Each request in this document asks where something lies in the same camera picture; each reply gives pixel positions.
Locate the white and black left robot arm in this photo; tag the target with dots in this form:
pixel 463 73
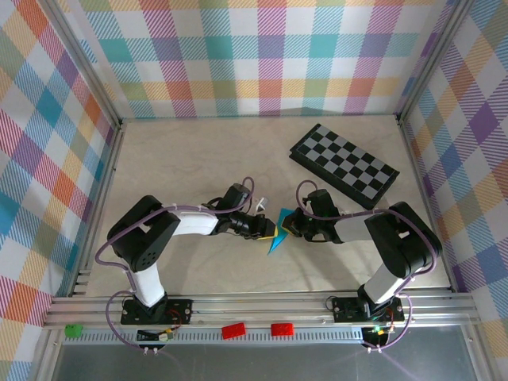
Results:
pixel 196 224

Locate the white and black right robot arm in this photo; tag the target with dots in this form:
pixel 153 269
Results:
pixel 353 230

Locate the black and grey chessboard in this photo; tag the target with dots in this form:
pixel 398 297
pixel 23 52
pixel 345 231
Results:
pixel 345 162

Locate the red plastic block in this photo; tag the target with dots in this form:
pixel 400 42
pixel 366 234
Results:
pixel 282 329
pixel 233 331

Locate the small circuit board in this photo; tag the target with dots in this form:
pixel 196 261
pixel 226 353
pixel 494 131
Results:
pixel 377 331
pixel 164 336

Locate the green connector block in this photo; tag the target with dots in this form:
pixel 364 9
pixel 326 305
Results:
pixel 74 331

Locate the aluminium mounting rail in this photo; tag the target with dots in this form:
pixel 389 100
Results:
pixel 278 307

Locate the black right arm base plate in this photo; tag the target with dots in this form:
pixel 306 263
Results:
pixel 345 309

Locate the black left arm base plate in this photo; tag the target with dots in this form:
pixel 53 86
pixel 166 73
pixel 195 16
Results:
pixel 178 311

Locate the aluminium side rail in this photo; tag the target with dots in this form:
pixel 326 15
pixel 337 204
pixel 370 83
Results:
pixel 109 166
pixel 414 166

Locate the aluminium frame post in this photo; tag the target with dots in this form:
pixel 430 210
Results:
pixel 85 59
pixel 430 59

